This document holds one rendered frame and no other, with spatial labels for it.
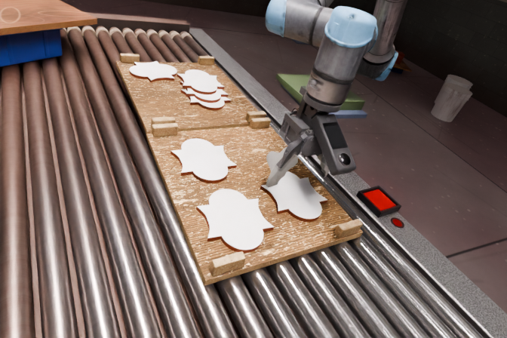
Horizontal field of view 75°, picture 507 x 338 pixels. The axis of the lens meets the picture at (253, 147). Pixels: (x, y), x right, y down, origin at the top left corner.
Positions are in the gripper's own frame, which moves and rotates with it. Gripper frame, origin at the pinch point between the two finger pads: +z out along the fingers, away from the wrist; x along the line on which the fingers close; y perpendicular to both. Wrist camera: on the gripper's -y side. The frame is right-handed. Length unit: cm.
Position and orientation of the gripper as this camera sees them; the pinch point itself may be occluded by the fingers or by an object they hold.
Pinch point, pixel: (298, 184)
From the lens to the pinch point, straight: 72.4
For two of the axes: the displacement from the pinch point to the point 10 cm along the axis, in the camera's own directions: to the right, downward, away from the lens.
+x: -8.7, 0.9, -4.9
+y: -4.4, -5.8, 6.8
